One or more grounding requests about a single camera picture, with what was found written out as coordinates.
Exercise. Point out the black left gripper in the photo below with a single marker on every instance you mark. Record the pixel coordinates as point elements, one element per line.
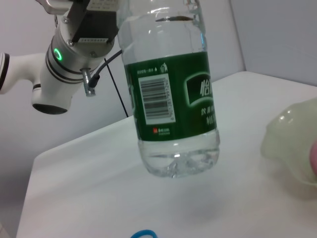
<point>99,24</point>

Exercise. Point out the clear green-label water bottle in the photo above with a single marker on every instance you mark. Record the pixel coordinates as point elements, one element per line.
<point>168,94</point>

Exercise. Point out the blue scissors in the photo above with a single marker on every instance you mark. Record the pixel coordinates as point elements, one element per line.
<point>144,233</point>

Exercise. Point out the pink peach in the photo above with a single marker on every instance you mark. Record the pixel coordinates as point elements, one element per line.
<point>314,158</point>

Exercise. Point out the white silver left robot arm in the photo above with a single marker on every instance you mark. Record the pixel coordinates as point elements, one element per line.
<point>49,81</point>

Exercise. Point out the green glass fruit plate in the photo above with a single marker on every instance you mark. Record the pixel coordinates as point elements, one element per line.
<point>289,143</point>

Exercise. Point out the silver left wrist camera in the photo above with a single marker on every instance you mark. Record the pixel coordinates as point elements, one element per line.
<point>54,6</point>

